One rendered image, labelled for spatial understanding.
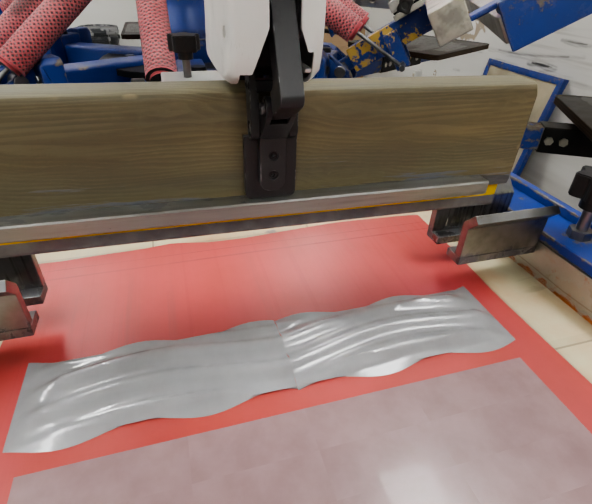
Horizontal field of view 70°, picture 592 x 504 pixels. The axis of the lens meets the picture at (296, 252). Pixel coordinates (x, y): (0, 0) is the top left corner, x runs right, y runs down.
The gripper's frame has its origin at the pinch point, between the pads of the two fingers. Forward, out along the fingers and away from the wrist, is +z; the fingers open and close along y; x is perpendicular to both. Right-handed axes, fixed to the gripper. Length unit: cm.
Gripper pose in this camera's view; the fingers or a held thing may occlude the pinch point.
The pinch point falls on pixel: (263, 154)
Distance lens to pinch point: 28.4
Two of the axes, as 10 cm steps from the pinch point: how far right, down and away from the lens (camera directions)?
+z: -0.3, 8.3, 5.5
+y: 2.8, 5.4, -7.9
